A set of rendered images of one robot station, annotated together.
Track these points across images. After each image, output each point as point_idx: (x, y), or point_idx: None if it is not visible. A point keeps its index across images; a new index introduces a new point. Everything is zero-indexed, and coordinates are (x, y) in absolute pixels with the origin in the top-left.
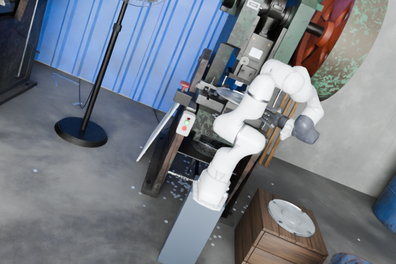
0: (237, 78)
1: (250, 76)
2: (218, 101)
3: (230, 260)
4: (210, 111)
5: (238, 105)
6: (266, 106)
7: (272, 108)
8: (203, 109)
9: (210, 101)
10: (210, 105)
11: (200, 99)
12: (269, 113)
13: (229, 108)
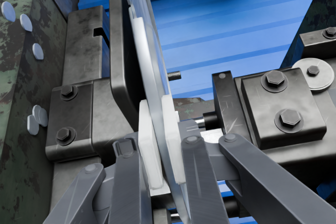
0: (227, 103)
1: (283, 112)
2: (106, 74)
3: None
4: (49, 40)
5: (121, 20)
6: (251, 144)
7: (306, 190)
8: None
9: (93, 42)
10: (74, 51)
11: (84, 18)
12: (201, 206)
13: (93, 97)
